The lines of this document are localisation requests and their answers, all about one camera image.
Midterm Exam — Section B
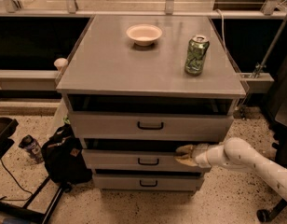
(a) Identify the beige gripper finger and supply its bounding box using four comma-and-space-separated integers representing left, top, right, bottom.
176, 145, 197, 157
174, 157, 198, 167

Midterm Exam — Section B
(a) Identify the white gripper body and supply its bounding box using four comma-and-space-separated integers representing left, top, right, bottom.
193, 144, 220, 168

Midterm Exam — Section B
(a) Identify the grey drawer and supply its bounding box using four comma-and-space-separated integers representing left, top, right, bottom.
82, 149, 210, 173
69, 112, 233, 142
93, 175, 204, 191

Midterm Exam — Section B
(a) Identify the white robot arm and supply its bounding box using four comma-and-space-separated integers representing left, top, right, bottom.
174, 137, 287, 202

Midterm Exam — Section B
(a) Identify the grey drawer cabinet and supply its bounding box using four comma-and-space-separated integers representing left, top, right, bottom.
57, 15, 245, 177

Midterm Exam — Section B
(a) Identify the black office chair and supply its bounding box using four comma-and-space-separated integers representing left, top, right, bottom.
256, 47, 287, 223

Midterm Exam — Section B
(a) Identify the metal diagonal rod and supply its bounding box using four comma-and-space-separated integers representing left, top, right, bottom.
249, 3, 287, 78

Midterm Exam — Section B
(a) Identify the green soda can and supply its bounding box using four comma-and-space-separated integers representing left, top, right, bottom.
184, 35, 210, 76

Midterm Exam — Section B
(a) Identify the white bowl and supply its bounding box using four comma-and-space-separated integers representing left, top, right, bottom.
126, 24, 162, 47

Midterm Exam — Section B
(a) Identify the black backpack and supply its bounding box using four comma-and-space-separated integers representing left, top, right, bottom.
41, 124, 92, 184

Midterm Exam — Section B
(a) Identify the dark water bottle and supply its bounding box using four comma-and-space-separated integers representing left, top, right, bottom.
19, 135, 44, 163

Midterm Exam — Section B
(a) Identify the small white cup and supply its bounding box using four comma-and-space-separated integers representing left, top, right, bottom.
54, 58, 68, 71

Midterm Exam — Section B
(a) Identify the black bin at left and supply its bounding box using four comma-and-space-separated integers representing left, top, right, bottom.
0, 117, 18, 159

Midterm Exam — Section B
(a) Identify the white cable behind cabinet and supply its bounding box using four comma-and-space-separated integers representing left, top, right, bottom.
214, 8, 228, 49

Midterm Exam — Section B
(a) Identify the black stand frame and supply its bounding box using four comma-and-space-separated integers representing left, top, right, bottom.
0, 177, 72, 224

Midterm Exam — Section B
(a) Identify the black floor cable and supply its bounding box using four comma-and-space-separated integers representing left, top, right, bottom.
0, 151, 34, 203

